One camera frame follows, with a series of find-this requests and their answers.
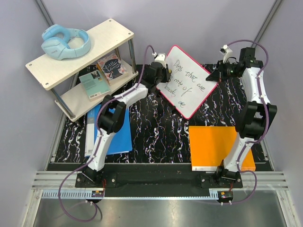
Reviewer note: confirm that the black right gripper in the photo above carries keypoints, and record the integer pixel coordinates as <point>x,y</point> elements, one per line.
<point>217,74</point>

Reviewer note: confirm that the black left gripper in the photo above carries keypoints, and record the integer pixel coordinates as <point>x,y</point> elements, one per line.
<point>165,71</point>

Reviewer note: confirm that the pink framed whiteboard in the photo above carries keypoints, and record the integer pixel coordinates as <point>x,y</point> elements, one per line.
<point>188,87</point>

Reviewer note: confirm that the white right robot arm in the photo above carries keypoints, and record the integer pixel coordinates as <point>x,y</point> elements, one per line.
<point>254,119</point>

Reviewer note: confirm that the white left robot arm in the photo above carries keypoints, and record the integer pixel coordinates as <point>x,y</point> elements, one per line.
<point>111,115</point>

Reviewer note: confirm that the Little Women book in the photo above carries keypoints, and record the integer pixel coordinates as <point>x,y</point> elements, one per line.
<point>112,68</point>

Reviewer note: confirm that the teal paperback book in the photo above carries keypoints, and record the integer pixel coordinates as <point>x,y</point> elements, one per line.
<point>95,85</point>

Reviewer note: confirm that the blue folder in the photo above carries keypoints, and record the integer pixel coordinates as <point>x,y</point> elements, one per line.
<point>121,142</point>

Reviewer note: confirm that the orange book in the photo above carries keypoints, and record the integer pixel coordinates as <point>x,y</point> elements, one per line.
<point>211,146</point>

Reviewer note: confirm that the white two-tier shelf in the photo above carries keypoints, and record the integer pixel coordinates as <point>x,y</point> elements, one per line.
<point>105,37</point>

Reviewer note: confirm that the light blue headphones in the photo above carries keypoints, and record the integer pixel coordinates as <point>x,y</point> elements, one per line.
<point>56,39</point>

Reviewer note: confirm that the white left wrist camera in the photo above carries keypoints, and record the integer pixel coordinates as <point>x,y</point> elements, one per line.
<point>160,58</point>

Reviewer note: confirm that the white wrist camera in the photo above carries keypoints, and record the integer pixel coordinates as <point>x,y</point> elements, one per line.
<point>226,52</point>
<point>160,58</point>

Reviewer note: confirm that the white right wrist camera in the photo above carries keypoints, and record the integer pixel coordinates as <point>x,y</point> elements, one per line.
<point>226,52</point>

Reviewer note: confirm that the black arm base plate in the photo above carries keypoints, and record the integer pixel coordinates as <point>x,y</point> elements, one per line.
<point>111,179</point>

